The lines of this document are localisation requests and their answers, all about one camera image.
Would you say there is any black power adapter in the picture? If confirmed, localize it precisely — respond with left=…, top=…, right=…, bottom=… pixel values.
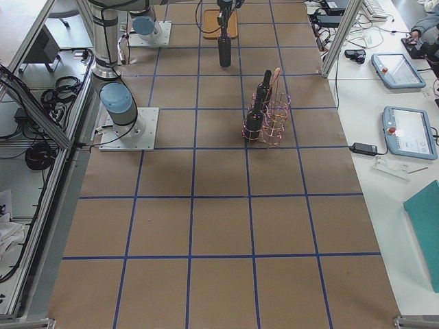
left=349, top=143, right=378, bottom=156

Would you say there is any teach pendant near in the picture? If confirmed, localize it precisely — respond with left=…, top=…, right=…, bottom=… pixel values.
left=382, top=106, right=438, bottom=160

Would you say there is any aluminium frame post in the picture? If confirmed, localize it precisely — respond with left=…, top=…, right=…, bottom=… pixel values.
left=320, top=0, right=362, bottom=78

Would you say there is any teach pendant far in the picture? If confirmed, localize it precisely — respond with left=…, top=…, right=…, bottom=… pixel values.
left=371, top=53, right=426, bottom=89

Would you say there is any teach pendant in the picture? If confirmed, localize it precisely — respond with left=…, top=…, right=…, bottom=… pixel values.
left=371, top=53, right=426, bottom=89
left=382, top=106, right=438, bottom=160

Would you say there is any dark wine bottle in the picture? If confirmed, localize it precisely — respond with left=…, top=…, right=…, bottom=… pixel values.
left=255, top=69, right=272, bottom=106
left=217, top=27, right=231, bottom=68
left=243, top=99, right=264, bottom=141

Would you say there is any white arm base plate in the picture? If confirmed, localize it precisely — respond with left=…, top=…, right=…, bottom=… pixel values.
left=99, top=108, right=159, bottom=151
left=129, top=21, right=171, bottom=48

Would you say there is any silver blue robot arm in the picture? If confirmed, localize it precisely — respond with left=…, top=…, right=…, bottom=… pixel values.
left=129, top=1, right=161, bottom=38
left=88, top=1, right=169, bottom=138

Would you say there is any copper wire bottle basket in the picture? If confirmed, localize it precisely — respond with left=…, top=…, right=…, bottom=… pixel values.
left=241, top=67, right=291, bottom=147

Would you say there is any teal box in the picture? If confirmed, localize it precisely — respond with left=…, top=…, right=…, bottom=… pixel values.
left=403, top=180, right=438, bottom=293

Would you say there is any wooden tray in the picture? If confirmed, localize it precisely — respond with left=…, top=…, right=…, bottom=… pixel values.
left=202, top=9, right=239, bottom=40

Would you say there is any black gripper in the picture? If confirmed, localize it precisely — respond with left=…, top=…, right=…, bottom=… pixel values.
left=217, top=0, right=244, bottom=27

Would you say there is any person hand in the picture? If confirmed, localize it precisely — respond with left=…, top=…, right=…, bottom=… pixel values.
left=410, top=30, right=420, bottom=39

